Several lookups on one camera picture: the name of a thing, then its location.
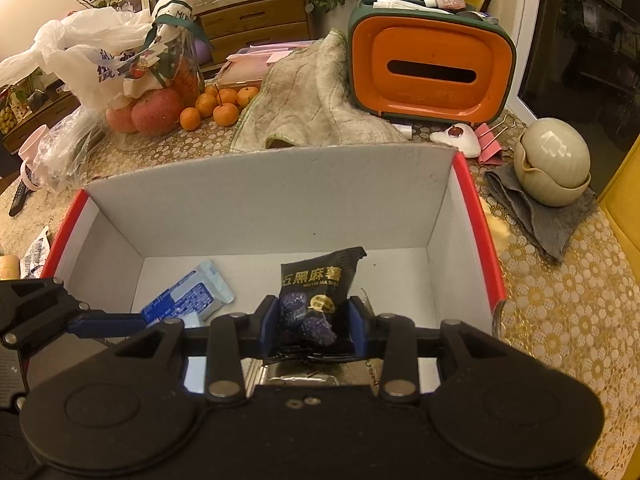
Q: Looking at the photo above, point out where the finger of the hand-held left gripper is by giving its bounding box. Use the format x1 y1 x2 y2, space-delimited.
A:
0 279 148 348

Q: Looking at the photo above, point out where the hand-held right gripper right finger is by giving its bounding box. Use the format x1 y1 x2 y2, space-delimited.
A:
348 296 543 403

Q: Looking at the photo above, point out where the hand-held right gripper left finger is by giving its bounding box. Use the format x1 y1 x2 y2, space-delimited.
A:
80 296 280 403

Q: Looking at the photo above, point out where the black snack packet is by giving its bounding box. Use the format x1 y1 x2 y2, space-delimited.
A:
267 246 368 361

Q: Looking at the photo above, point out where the silver foil snack packet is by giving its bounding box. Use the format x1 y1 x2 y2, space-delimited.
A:
240 357 373 387

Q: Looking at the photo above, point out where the blue white snack packet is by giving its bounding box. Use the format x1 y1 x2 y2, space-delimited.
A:
21 225 51 279
141 260 235 328

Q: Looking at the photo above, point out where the red cardboard box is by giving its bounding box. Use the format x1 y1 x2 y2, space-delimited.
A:
39 141 508 393

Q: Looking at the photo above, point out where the floral patterned desktop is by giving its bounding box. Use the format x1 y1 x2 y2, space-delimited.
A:
0 75 636 466

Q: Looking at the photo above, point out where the black remote control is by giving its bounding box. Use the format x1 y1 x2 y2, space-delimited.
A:
9 180 31 217

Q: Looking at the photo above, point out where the clear plastic bag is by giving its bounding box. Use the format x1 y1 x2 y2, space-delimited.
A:
37 112 108 192

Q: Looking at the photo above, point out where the pink cup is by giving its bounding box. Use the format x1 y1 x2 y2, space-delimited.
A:
17 126 51 192

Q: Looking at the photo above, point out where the pile of tangerines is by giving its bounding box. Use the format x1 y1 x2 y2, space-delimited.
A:
179 84 261 132

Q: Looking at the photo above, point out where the grey cloth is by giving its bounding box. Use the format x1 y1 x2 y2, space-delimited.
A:
484 164 598 265

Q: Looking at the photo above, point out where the white heart-shaped gadget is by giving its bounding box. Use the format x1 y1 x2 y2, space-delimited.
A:
429 126 482 157

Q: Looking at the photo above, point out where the pink binder clip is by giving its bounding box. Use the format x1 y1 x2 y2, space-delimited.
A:
472 115 518 166

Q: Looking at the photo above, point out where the beige towel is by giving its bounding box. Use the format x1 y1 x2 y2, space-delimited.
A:
231 29 408 155

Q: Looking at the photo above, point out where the glass fruit bowl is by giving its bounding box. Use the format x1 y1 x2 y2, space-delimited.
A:
107 35 206 153

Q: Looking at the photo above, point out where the beige ceramic pot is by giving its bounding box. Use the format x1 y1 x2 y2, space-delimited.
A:
514 117 592 207

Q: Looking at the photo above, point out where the white plastic bag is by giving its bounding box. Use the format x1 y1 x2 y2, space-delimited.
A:
0 7 166 111

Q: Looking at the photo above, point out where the yellow giraffe statue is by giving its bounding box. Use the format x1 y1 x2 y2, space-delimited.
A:
595 132 640 281

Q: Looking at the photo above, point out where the wooden television cabinet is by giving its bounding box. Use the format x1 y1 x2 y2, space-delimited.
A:
192 0 318 67

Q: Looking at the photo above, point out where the orange green tissue box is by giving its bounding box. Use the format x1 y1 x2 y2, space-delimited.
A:
348 0 517 126

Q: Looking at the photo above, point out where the white tube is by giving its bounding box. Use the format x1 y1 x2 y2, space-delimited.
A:
371 0 453 15

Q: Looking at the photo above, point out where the glass balcony door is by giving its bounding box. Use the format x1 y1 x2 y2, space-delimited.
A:
517 0 640 153

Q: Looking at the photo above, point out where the white green drawstring bag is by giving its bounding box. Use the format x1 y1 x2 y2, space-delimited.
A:
122 0 213 98

